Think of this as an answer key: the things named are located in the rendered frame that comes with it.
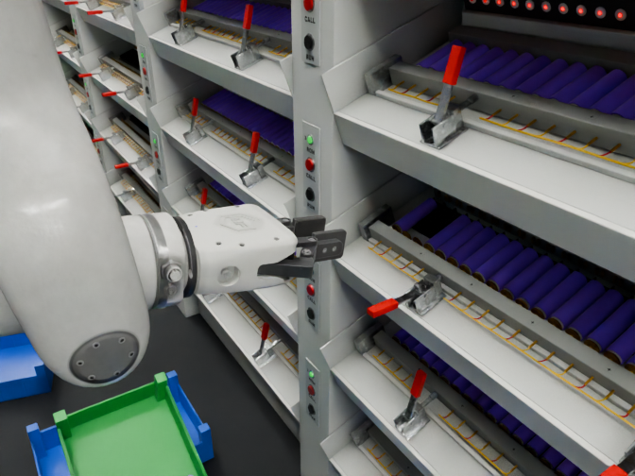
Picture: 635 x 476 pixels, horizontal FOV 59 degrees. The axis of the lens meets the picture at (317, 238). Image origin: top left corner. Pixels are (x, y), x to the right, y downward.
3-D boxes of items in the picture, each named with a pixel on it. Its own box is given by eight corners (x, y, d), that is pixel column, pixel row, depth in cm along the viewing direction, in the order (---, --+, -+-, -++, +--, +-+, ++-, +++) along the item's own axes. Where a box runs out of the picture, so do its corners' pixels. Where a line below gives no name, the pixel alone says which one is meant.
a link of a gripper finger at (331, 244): (305, 247, 53) (361, 239, 56) (288, 234, 55) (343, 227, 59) (300, 278, 54) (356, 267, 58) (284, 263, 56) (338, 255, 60)
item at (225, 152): (305, 251, 86) (273, 179, 78) (169, 144, 131) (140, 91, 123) (403, 181, 92) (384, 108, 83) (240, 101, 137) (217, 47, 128)
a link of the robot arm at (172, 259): (162, 240, 44) (197, 235, 46) (128, 200, 51) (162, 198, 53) (160, 330, 48) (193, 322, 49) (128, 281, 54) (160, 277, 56)
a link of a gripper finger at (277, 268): (300, 279, 49) (323, 256, 54) (223, 254, 52) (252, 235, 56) (298, 290, 50) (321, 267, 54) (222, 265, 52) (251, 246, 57)
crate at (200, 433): (54, 534, 98) (43, 503, 94) (35, 454, 113) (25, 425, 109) (214, 457, 112) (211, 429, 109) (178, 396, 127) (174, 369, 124)
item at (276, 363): (307, 435, 105) (282, 394, 96) (187, 286, 150) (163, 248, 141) (388, 368, 110) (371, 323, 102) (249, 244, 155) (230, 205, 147)
